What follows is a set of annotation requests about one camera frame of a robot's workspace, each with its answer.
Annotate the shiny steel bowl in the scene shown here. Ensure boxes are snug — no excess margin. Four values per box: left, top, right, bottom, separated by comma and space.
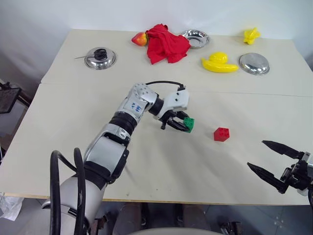
181, 29, 211, 49
238, 52, 270, 75

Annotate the green toy building cube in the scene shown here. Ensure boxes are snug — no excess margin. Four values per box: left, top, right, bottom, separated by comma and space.
183, 117, 196, 134

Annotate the yellow rubber duck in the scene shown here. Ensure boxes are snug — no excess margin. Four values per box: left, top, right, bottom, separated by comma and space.
201, 51, 240, 73

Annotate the black mesh stand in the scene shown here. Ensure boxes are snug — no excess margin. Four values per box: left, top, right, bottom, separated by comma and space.
0, 81, 31, 115

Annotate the crumpled red cloth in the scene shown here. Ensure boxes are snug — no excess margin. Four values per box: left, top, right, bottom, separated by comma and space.
146, 23, 192, 65

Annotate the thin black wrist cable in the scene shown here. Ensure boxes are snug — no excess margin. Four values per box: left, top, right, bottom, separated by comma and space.
145, 80, 185, 92

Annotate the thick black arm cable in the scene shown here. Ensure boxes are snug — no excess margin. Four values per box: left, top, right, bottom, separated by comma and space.
73, 147, 89, 235
49, 149, 77, 235

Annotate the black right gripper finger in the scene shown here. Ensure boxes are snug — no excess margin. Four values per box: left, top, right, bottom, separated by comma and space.
261, 140, 305, 160
246, 162, 289, 195

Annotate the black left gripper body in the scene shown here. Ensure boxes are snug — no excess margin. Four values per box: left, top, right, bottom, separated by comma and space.
160, 110, 183, 131

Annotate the steel lid with black knob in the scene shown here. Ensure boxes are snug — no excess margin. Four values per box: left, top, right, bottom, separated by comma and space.
84, 47, 117, 71

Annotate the red toy building cube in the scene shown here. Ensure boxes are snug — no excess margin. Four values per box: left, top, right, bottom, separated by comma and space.
213, 126, 231, 142

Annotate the white plastic bag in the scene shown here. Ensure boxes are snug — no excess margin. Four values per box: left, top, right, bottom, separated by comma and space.
0, 192, 24, 221

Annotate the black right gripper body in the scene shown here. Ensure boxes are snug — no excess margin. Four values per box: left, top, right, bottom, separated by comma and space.
280, 151, 313, 191

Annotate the yellow toy star fruit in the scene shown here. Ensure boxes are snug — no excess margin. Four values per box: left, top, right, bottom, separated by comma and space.
243, 27, 261, 46

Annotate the red yellow toy apple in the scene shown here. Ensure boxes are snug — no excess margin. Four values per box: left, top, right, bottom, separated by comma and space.
131, 31, 149, 47

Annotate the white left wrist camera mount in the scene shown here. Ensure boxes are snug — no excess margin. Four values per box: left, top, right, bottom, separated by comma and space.
156, 89, 190, 120

